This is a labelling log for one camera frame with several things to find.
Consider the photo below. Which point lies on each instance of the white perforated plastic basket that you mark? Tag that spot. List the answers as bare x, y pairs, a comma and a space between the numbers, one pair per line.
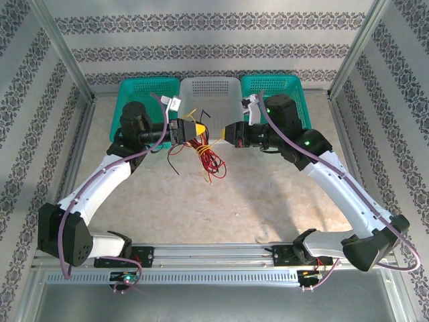
211, 94

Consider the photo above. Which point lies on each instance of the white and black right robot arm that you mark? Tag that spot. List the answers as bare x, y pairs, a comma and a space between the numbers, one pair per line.
335, 188

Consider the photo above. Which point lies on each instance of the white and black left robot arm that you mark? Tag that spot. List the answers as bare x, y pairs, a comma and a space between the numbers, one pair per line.
100, 182

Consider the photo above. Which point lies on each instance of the grey metal sheet panel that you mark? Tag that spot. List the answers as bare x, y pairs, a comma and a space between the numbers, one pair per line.
214, 305

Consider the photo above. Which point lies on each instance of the small controller circuit board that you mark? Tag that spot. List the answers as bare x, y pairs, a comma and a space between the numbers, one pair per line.
308, 273
125, 277

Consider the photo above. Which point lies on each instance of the aluminium side frame rail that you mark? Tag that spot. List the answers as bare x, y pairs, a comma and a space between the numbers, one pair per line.
81, 141
341, 131

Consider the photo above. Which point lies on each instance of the teal perforated plastic basket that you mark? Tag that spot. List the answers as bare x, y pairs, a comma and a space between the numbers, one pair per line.
144, 90
285, 87

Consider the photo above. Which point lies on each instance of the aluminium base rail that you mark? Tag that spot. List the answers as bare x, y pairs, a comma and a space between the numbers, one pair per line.
214, 251

